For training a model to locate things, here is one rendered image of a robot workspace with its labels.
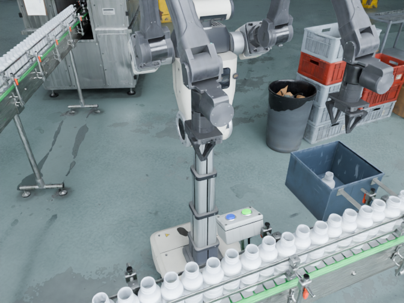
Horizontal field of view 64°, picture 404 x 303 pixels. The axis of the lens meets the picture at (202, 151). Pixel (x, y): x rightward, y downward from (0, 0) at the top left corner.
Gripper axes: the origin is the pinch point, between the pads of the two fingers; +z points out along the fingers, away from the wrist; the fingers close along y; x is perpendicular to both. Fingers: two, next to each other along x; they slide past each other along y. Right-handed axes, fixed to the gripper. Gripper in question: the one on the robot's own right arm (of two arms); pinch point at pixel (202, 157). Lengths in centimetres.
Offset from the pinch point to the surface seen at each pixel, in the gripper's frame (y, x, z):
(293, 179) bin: -40, 68, 58
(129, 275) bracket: 4.3, -24.1, 31.7
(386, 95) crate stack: -172, 298, 104
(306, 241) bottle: 15.9, 27.0, 27.5
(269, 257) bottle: 16.1, 14.0, 28.2
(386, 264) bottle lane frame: 19, 66, 53
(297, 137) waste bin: -152, 164, 117
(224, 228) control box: 0.7, 7.3, 29.0
